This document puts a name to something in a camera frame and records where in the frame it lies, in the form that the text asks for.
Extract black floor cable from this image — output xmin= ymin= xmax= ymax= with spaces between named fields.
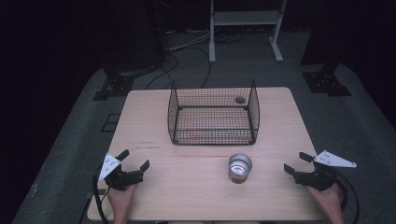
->
xmin=145 ymin=46 xmax=213 ymax=91

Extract white metal stand frame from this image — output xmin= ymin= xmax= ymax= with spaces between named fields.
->
xmin=208 ymin=0 xmax=288 ymax=64

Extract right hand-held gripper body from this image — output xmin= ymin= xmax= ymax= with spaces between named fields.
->
xmin=293 ymin=150 xmax=358 ymax=192

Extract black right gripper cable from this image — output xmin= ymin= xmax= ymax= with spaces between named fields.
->
xmin=334 ymin=171 xmax=361 ymax=224

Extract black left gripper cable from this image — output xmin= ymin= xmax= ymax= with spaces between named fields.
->
xmin=92 ymin=166 xmax=110 ymax=224

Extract white floor cable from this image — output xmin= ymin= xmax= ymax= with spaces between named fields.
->
xmin=167 ymin=29 xmax=213 ymax=52

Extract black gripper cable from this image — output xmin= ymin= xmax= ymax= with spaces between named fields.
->
xmin=92 ymin=166 xmax=110 ymax=224
xmin=334 ymin=171 xmax=361 ymax=224

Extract black wire mesh basket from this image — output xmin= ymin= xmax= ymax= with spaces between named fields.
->
xmin=167 ymin=77 xmax=261 ymax=147

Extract dark floor outlet box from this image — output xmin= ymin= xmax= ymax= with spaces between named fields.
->
xmin=100 ymin=113 xmax=121 ymax=133

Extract person's left hand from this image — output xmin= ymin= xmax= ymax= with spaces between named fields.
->
xmin=106 ymin=184 xmax=138 ymax=224

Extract silver metal can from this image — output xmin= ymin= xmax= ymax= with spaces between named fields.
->
xmin=228 ymin=152 xmax=253 ymax=185

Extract person's right hand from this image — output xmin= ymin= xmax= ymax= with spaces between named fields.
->
xmin=306 ymin=183 xmax=345 ymax=224

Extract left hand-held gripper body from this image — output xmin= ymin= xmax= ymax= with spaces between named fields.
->
xmin=98 ymin=153 xmax=145 ymax=191

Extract black stand base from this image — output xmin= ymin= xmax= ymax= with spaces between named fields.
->
xmin=92 ymin=69 xmax=139 ymax=102
xmin=301 ymin=63 xmax=353 ymax=97

